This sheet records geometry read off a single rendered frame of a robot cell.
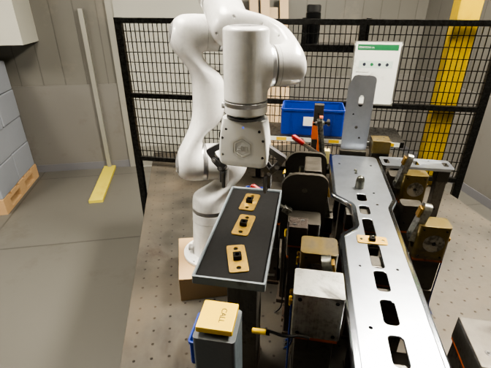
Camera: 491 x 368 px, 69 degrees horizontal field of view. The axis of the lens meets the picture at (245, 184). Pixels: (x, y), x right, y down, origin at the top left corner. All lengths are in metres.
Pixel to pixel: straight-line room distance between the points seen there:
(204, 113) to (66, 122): 3.11
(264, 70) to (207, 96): 0.45
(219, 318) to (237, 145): 0.32
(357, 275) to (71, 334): 1.72
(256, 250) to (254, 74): 0.35
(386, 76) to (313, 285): 1.40
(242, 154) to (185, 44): 0.46
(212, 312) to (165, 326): 0.63
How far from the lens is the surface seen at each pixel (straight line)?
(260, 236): 0.79
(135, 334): 1.25
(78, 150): 4.19
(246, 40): 0.65
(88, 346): 2.22
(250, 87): 0.66
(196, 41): 1.08
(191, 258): 1.31
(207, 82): 1.08
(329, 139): 1.79
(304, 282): 0.76
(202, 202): 1.19
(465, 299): 1.51
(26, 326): 2.48
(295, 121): 1.80
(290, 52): 0.69
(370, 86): 1.68
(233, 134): 0.71
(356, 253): 1.05
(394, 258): 1.06
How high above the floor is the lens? 1.62
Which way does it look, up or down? 27 degrees down
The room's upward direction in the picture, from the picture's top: straight up
